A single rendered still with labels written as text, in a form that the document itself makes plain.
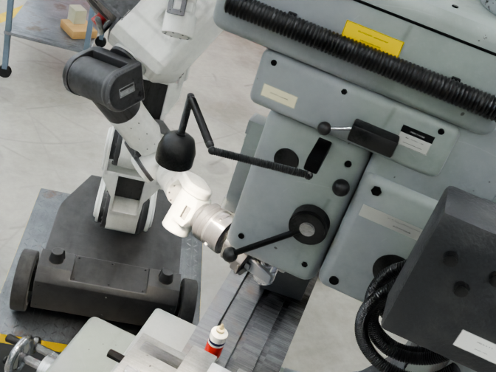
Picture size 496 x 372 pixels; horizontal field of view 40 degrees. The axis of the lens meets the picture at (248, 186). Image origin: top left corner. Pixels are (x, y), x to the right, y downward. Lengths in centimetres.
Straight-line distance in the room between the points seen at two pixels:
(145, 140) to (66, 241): 81
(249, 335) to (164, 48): 74
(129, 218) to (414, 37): 146
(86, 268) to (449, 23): 156
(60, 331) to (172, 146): 121
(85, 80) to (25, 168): 216
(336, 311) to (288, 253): 208
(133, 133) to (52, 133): 236
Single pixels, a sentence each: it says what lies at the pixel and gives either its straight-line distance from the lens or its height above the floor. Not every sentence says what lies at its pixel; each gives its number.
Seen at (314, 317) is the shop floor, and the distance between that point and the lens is 325.
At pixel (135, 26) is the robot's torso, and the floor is 154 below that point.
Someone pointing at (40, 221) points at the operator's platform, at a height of 40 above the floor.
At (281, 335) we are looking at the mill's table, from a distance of 178.
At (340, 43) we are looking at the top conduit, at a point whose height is 180.
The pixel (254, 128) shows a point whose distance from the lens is 126.
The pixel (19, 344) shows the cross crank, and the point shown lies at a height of 66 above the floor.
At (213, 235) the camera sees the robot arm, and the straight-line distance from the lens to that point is 143.
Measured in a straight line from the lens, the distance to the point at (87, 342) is 190.
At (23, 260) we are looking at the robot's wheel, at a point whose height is 60.
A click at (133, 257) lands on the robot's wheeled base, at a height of 57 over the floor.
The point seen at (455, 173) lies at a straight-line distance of 112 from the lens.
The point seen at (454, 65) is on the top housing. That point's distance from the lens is 103.
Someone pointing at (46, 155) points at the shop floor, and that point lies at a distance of 378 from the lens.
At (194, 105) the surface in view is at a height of 159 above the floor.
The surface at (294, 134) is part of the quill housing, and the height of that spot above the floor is 160.
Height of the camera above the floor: 213
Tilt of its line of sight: 33 degrees down
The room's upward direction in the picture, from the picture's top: 19 degrees clockwise
